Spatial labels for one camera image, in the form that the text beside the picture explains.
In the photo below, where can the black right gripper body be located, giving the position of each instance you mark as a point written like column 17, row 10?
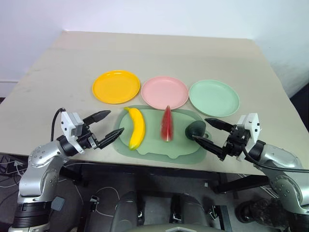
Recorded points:
column 236, row 142

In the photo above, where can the light green cutting board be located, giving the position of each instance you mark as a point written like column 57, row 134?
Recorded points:
column 153, row 125

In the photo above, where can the green tray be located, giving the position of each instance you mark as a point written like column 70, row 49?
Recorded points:
column 118, row 146

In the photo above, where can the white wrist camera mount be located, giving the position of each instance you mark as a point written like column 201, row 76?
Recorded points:
column 68, row 123
column 252, row 123

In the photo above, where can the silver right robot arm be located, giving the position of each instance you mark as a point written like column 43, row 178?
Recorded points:
column 280, row 155

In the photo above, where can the red watermelon slice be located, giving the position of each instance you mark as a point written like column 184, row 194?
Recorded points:
column 167, row 125

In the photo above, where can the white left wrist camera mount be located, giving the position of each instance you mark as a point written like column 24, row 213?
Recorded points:
column 68, row 123

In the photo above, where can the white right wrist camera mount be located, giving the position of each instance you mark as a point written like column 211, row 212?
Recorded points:
column 252, row 123

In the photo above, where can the light green plastic plate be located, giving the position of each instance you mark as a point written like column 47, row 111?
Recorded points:
column 213, row 99

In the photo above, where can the pink plastic plate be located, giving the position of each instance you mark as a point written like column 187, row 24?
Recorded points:
column 164, row 93

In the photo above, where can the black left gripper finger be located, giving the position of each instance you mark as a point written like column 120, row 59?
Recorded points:
column 97, row 116
column 109, row 137

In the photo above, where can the white power adapter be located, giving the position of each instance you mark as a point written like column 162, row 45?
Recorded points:
column 14, row 167

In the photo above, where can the dark speckled lump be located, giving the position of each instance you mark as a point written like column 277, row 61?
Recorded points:
column 260, row 210

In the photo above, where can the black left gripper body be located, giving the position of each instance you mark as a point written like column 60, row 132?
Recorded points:
column 87, row 140

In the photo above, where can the dark green avocado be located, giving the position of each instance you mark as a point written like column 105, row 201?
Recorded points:
column 196, row 129

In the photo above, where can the yellow plastic plate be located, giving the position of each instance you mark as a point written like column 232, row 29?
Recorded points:
column 116, row 88

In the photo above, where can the yellow banana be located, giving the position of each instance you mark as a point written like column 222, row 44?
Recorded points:
column 138, row 128

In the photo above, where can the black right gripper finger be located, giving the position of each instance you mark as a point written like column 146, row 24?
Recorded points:
column 220, row 124
column 212, row 147

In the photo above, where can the dark rounded shape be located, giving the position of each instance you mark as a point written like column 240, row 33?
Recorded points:
column 190, row 210
column 128, row 210

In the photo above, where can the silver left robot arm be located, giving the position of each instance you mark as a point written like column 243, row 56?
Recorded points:
column 38, row 155

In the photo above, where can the black metal table frame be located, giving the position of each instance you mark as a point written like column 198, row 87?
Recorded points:
column 144, row 172

